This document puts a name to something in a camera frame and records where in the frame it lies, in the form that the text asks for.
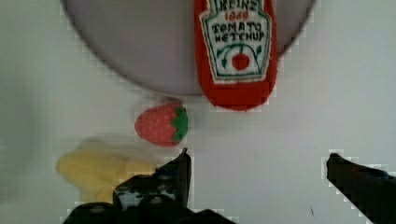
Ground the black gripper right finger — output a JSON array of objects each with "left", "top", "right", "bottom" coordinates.
[{"left": 326, "top": 153, "right": 396, "bottom": 224}]

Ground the grey round plate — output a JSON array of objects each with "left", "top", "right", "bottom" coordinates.
[{"left": 59, "top": 0, "right": 317, "bottom": 95}]

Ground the yellow plush banana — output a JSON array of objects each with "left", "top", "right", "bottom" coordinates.
[{"left": 56, "top": 149, "right": 155, "bottom": 203}]

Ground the red plush ketchup bottle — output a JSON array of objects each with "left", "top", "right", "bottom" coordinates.
[{"left": 193, "top": 0, "right": 278, "bottom": 111}]

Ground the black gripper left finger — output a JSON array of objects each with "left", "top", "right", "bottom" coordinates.
[{"left": 63, "top": 148, "right": 236, "bottom": 224}]

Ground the plush strawberry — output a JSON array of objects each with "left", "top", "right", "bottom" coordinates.
[{"left": 134, "top": 103, "right": 189, "bottom": 147}]

